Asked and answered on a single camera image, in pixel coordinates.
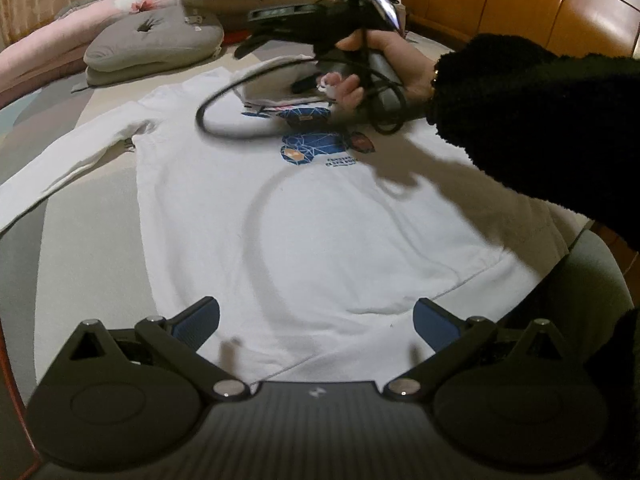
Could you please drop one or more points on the red cloth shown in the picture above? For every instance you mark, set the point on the red cloth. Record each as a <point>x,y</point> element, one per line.
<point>235,37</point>

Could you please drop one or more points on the pink floral quilt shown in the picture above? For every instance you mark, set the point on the pink floral quilt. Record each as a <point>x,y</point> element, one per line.
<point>50,45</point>

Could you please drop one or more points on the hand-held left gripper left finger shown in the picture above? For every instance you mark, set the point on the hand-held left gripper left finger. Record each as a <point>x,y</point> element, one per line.
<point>200,320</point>

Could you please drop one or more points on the white printed long-sleeve shirt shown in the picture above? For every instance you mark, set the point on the white printed long-sleeve shirt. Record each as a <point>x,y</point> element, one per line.
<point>300,235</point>

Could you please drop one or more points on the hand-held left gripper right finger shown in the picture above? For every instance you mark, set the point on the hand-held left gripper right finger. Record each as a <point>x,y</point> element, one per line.
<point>435,322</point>

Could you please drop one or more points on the grey round cushion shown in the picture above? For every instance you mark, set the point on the grey round cushion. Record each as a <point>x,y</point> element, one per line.
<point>150,45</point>

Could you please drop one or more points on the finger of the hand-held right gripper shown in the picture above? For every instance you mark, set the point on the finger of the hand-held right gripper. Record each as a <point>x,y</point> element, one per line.
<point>275,14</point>
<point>270,40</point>

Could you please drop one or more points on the grey blanket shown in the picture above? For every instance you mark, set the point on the grey blanket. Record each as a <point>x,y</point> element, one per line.
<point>90,2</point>

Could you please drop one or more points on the person's right hand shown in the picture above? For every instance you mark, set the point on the person's right hand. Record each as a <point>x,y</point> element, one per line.
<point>410,67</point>

